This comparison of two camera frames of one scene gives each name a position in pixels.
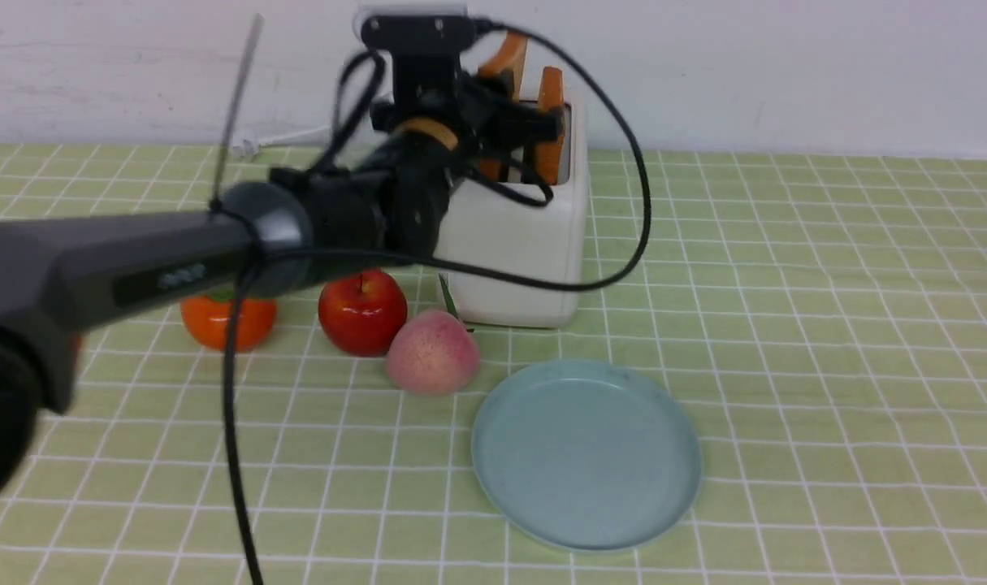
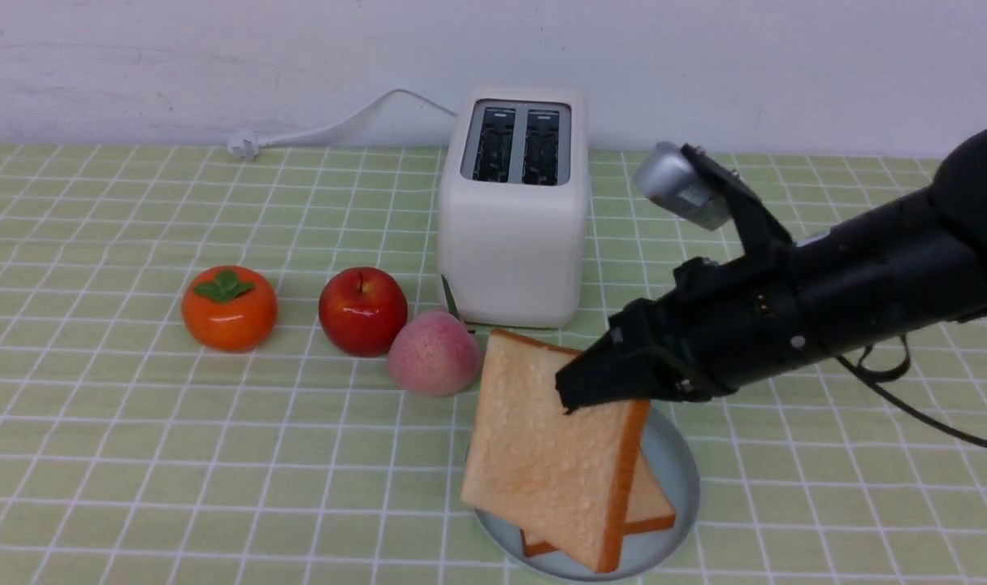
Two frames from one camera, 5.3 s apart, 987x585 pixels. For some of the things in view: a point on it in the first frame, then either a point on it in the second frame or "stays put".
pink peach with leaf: [431, 353] stays put
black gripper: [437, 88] → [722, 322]
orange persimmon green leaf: [207, 319] stays put
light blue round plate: [588, 455] → [668, 454]
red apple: [361, 313] stays put
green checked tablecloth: [841, 327] stays put
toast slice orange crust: [549, 153] → [560, 477]
